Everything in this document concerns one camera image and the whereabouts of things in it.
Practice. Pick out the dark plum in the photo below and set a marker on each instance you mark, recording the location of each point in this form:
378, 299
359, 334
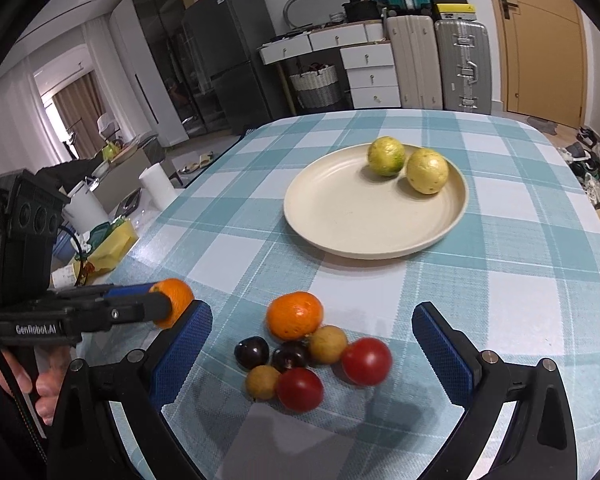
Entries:
251, 351
290, 356

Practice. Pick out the beige suitcase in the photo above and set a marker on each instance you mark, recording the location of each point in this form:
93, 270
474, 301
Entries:
412, 62

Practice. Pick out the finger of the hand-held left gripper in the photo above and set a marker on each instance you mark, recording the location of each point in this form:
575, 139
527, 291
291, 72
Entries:
127, 290
130, 312

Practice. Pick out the brown curtain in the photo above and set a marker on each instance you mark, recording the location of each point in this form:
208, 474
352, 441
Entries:
80, 110

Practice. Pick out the yellow bag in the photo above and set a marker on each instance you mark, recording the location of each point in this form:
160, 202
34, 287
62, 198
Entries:
115, 245

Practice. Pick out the pair of slippers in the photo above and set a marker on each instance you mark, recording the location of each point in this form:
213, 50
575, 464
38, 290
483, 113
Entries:
195, 162

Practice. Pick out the brown longan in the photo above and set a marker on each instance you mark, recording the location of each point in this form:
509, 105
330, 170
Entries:
262, 383
328, 344

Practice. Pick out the cream round plate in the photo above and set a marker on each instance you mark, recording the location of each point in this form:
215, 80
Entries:
350, 215

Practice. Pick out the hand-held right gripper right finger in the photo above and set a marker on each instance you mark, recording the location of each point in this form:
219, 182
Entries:
442, 355

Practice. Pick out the grey refrigerator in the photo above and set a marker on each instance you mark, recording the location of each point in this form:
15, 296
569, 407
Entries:
240, 55

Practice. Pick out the white bucket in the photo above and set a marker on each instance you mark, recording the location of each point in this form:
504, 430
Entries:
85, 210

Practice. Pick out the white tall cabinet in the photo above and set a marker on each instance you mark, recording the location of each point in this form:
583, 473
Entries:
140, 85

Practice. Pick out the black storage box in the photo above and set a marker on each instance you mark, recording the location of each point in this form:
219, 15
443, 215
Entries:
362, 12

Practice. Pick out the dark glass cabinet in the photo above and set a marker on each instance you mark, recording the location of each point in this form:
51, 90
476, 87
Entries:
165, 50

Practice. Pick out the person's left hand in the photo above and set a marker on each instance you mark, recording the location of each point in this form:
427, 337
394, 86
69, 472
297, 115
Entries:
50, 385

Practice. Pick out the red cherry tomato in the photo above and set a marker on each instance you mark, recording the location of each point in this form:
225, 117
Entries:
366, 361
300, 390

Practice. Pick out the yellow passion fruit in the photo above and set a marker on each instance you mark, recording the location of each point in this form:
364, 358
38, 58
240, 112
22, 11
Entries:
427, 171

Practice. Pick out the white drawer desk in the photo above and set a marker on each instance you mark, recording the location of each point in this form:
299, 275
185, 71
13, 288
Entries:
367, 67

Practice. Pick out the teal checked tablecloth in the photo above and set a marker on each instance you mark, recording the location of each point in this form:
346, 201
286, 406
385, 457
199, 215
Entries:
505, 260

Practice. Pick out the pile of shoes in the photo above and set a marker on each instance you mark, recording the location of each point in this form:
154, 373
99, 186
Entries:
590, 160

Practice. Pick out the oval mirror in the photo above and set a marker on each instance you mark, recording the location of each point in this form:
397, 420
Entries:
312, 5

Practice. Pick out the orange mandarin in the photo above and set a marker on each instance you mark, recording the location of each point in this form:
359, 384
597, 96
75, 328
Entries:
177, 297
295, 315

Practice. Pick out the yellow and black shoe box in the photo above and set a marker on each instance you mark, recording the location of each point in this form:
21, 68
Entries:
455, 12

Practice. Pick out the paper towel roll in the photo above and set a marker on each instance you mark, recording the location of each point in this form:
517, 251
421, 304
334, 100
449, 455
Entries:
156, 185

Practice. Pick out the green passion fruit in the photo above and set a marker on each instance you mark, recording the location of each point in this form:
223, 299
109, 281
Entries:
386, 156

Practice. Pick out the wooden door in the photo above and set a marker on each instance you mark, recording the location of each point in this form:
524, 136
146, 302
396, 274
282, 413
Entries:
545, 45

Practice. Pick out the grey floor mat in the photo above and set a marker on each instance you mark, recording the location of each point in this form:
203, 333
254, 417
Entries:
541, 125

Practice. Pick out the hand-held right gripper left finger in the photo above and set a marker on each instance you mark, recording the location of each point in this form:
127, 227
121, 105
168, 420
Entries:
180, 355

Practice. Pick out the woven basket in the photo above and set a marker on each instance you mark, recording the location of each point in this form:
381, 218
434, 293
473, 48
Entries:
315, 87

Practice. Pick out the silver suitcase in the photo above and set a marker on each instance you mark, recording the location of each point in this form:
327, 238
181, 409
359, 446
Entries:
462, 67

